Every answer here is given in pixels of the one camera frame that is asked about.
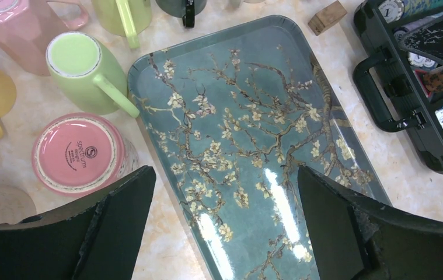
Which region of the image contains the teal blossom-pattern tray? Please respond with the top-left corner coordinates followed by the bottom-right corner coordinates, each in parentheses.
top-left (128, 15), bottom-right (389, 279)

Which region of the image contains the black poker chip case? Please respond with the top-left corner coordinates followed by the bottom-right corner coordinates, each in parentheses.
top-left (353, 1), bottom-right (443, 174)

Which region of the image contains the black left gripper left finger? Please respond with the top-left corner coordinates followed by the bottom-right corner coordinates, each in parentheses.
top-left (0, 166), bottom-right (156, 279)

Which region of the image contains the dark teal mug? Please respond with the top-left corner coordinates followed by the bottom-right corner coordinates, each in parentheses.
top-left (156, 0), bottom-right (207, 29)

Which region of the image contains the light green mug with handle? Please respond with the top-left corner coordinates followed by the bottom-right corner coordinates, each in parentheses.
top-left (91, 0), bottom-right (152, 49)

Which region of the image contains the light green upside-down mug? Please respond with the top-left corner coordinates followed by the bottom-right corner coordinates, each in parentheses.
top-left (46, 31), bottom-right (139, 118)

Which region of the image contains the pink upside-down mug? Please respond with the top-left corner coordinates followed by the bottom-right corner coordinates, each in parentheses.
top-left (32, 113), bottom-right (139, 197)

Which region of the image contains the pale pink tall mug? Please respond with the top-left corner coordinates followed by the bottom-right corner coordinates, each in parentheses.
top-left (0, 0), bottom-right (89, 76)

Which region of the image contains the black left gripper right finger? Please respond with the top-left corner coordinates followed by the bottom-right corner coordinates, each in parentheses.
top-left (298, 166), bottom-right (443, 279)

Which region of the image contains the brown wooden block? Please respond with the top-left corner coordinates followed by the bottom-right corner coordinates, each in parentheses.
top-left (308, 1), bottom-right (347, 36)

